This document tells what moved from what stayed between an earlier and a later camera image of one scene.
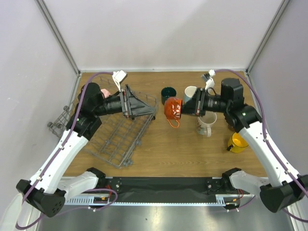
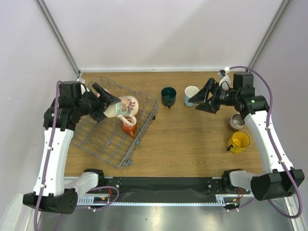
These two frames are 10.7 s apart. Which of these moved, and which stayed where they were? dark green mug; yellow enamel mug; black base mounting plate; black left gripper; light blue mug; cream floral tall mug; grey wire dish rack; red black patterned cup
Moved: black left gripper; red black patterned cup; cream floral tall mug
Stayed: yellow enamel mug; light blue mug; dark green mug; black base mounting plate; grey wire dish rack
